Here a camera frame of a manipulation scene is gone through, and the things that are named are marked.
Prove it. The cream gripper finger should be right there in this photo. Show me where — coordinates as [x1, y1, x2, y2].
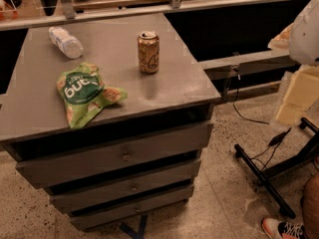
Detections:
[268, 23, 293, 50]
[275, 65, 319, 125]

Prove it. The orange soda can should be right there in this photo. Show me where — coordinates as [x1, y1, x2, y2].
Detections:
[138, 31, 160, 74]

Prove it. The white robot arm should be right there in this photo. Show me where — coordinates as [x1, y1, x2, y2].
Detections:
[268, 0, 319, 125]

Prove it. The black metal stand base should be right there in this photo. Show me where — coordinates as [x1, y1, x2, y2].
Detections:
[234, 118, 319, 219]

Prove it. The person's bare leg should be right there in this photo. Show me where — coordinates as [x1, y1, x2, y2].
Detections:
[302, 173, 319, 239]

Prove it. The orange white sneaker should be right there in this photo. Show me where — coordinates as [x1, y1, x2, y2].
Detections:
[261, 218, 307, 239]

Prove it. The grey drawer cabinet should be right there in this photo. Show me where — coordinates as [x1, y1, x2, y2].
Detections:
[0, 14, 219, 218]

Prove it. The green snack chip bag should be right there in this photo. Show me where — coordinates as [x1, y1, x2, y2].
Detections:
[56, 62, 128, 128]

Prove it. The clear plastic water bottle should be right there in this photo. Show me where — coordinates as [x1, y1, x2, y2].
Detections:
[49, 27, 84, 59]

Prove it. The blue tape cross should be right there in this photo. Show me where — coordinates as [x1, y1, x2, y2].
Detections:
[119, 214, 149, 239]

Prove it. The bottom grey drawer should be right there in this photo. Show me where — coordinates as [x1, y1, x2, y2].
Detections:
[70, 184, 194, 230]

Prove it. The grey drawer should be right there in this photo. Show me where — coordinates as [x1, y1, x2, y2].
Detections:
[50, 158, 200, 213]
[16, 121, 212, 188]
[70, 184, 194, 230]

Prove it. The middle grey drawer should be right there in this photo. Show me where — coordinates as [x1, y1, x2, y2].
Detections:
[50, 158, 200, 213]

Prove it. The top grey drawer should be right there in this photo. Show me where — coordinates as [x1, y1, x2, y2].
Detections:
[16, 121, 212, 188]

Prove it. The black power cable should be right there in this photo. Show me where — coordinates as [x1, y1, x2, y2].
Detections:
[231, 74, 293, 171]

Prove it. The metal railing frame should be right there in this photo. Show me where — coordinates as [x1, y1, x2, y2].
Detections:
[0, 0, 289, 31]

